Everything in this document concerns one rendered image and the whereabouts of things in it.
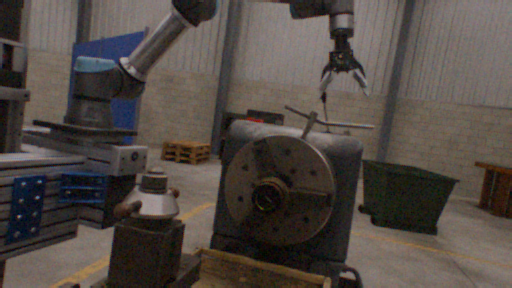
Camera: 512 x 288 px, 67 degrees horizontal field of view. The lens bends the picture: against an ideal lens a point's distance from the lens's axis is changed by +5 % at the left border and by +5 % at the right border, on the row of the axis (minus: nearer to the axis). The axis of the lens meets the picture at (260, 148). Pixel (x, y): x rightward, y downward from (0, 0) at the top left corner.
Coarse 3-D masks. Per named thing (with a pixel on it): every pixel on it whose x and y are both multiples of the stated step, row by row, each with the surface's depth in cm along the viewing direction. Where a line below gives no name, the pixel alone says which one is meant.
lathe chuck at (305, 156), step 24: (288, 144) 102; (312, 144) 105; (240, 168) 106; (288, 168) 103; (312, 168) 101; (240, 192) 106; (240, 216) 107; (288, 216) 104; (312, 216) 102; (264, 240) 105; (288, 240) 104
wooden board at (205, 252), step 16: (208, 256) 99; (224, 256) 98; (240, 256) 98; (208, 272) 91; (224, 272) 92; (240, 272) 93; (256, 272) 94; (272, 272) 95; (288, 272) 94; (304, 272) 94
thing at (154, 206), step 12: (132, 192) 51; (144, 192) 50; (168, 192) 52; (144, 204) 49; (156, 204) 49; (168, 204) 50; (132, 216) 48; (144, 216) 48; (156, 216) 49; (168, 216) 50
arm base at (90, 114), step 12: (72, 96) 125; (84, 96) 122; (72, 108) 123; (84, 108) 122; (96, 108) 124; (108, 108) 128; (72, 120) 122; (84, 120) 121; (96, 120) 123; (108, 120) 127
